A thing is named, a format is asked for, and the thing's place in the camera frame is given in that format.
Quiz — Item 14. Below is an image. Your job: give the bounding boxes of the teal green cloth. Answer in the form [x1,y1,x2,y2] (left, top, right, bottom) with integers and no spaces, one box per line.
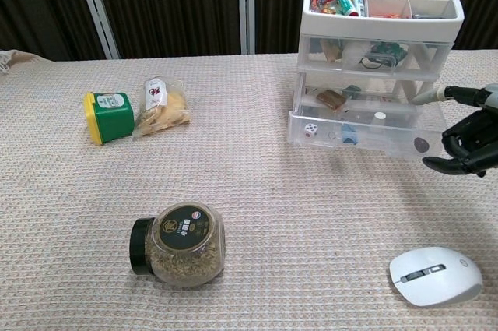
[371,41,406,58]

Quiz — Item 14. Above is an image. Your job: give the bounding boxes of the white plastic drawer organizer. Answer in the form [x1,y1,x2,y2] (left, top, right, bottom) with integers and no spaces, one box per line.
[296,0,466,114]

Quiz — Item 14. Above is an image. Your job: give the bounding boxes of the glass jar black lid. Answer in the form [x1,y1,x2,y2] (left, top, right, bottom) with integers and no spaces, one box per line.
[129,201,226,288]

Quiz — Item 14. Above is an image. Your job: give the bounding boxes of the brown leather pouch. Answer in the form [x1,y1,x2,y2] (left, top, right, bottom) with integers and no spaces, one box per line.
[315,89,348,111]

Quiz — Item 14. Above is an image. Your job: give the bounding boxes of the dark grey-green cloth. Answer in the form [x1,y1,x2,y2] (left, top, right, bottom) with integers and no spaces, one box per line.
[341,84,362,101]

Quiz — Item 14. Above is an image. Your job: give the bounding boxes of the grey screen frame post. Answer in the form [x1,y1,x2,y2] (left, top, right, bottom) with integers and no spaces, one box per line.
[236,0,257,55]
[72,0,121,60]

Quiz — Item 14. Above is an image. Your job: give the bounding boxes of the clear bag of crackers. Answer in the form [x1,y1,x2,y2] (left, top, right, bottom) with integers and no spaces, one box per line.
[132,77,192,141]

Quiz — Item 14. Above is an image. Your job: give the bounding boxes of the clear plastic drawer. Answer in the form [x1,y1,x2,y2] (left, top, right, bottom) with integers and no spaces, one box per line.
[296,69,440,114]

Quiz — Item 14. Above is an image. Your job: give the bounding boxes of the white computer mouse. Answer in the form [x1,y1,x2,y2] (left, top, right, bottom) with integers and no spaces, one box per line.
[388,246,483,308]

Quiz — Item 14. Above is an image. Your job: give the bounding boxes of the tan wooden piece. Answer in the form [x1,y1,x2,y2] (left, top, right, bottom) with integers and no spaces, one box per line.
[321,38,343,63]

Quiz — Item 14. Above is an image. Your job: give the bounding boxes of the clear drawer with die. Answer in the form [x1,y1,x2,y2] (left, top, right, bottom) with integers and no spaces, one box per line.
[286,108,449,159]

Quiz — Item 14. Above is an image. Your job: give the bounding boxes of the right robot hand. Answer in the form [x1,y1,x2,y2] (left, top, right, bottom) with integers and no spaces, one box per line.
[412,83,498,180]

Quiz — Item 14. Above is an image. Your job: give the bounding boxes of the black hair tie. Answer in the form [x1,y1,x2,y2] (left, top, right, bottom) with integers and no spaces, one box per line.
[357,56,384,69]

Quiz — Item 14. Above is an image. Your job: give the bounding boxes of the beige woven tablecloth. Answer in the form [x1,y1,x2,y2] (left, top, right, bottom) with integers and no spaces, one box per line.
[0,49,498,331]

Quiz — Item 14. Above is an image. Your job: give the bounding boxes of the small blue toy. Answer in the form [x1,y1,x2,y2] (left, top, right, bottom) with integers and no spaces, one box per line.
[341,123,359,146]

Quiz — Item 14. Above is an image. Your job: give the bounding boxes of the green container yellow lid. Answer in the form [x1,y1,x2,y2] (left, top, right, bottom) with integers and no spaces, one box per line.
[83,91,136,146]

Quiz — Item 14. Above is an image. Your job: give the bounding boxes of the clear drawer with cotton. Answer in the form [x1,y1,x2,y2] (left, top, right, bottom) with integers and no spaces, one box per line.
[298,33,455,73]

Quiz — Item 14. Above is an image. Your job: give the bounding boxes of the white cotton wad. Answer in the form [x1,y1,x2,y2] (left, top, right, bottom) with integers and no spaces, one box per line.
[342,42,370,67]

